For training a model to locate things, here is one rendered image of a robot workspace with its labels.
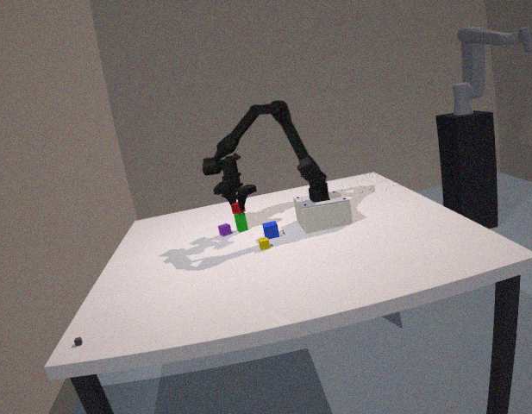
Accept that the blue block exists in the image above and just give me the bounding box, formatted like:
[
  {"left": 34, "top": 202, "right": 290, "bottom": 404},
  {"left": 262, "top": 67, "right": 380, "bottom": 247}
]
[{"left": 262, "top": 221, "right": 279, "bottom": 240}]

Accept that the purple block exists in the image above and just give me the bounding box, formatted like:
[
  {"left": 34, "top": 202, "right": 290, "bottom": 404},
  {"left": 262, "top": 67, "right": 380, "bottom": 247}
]
[{"left": 217, "top": 223, "right": 232, "bottom": 236}]

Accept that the yellow block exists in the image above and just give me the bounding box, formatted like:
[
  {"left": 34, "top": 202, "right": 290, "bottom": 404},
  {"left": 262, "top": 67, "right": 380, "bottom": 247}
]
[{"left": 258, "top": 237, "right": 270, "bottom": 251}]

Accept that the red block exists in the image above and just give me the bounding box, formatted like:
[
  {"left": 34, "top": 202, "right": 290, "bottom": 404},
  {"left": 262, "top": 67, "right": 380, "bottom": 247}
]
[{"left": 231, "top": 202, "right": 246, "bottom": 214}]

